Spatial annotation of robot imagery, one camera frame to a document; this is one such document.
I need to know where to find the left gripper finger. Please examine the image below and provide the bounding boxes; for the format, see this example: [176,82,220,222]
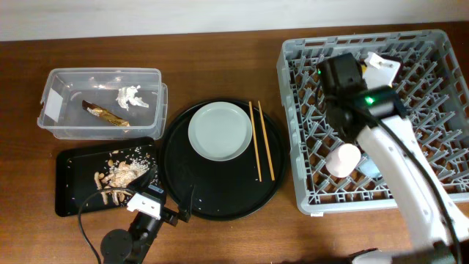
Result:
[178,185,196,223]
[126,165,158,192]

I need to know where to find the food scraps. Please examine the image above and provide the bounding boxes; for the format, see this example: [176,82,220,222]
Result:
[94,147,154,190]

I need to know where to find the pink cup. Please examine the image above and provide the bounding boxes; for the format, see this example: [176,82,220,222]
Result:
[325,143,361,178]

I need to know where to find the blue cup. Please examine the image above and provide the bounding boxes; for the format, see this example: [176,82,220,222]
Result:
[358,155,381,178]

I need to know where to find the grey plate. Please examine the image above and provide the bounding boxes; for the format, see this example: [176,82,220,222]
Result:
[188,101,253,161]

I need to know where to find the white tissue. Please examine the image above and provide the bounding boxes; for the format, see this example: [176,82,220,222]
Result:
[116,85,149,111]

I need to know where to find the wooden chopstick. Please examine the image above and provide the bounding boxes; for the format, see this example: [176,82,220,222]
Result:
[257,100,276,181]
[248,101,262,182]

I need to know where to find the brown gold snack wrapper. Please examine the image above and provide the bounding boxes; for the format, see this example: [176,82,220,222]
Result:
[82,100,130,127]

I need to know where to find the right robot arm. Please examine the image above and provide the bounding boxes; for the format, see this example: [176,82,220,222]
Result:
[317,52,468,263]

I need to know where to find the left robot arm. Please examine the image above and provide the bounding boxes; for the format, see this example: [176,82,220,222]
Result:
[100,166,196,263]

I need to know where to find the grey dishwasher rack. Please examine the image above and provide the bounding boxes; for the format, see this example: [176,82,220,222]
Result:
[276,29,468,216]

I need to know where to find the round black serving tray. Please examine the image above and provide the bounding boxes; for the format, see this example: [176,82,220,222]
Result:
[158,100,288,221]

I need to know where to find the black rectangular tray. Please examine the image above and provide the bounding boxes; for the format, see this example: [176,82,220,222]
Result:
[55,137,157,217]

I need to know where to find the clear plastic bin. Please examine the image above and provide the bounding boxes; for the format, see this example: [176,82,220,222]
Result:
[37,67,168,140]

